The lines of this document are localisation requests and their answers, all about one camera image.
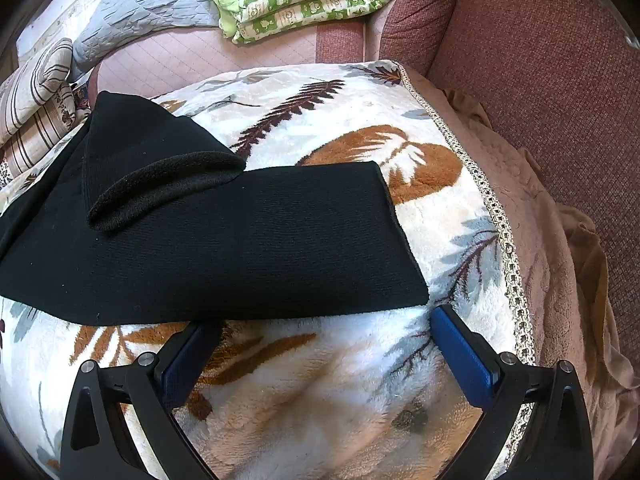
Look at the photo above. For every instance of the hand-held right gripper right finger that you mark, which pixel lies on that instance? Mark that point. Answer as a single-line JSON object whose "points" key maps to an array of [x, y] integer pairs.
{"points": [[462, 355]]}

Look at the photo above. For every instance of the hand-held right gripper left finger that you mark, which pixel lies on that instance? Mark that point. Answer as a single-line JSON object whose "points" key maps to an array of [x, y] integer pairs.
{"points": [[181, 366]]}

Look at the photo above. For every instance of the black pants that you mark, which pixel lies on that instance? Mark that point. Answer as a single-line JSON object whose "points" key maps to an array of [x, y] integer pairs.
{"points": [[250, 240]]}

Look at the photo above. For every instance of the leaf print fleece blanket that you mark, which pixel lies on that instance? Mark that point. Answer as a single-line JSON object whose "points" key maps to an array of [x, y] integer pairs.
{"points": [[325, 375]]}

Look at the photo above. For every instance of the tan cloth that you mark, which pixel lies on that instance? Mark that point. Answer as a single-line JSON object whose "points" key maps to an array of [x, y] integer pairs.
{"points": [[595, 270]]}

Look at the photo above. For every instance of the mauve fabric sofa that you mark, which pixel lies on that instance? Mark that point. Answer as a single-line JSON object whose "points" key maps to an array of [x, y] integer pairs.
{"points": [[530, 60]]}

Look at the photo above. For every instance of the brown striped bedding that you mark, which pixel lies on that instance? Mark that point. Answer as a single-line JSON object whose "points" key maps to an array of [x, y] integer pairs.
{"points": [[35, 95]]}

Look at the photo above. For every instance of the pink quilted mat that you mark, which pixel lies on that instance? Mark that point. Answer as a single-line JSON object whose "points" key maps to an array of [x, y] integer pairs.
{"points": [[200, 57]]}

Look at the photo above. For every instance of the grey quilted blanket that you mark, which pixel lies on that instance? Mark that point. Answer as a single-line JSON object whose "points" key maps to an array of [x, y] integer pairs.
{"points": [[135, 15]]}

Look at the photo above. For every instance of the green patterned folded blanket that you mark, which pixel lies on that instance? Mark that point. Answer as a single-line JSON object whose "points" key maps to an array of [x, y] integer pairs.
{"points": [[300, 5]]}

